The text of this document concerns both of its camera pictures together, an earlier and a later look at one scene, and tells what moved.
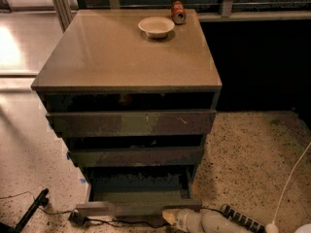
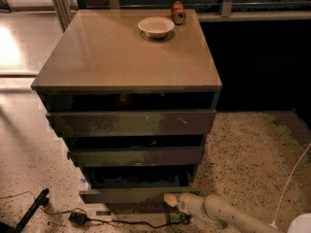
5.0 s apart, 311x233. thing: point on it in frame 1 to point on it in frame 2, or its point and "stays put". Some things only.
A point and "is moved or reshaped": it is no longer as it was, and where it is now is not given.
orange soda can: [178, 12] stays put
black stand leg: [40, 201] stays put
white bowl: [156, 26] stays put
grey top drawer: [133, 123] stays put
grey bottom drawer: [138, 192] is moved or reshaped
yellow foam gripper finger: [171, 216] to [171, 198]
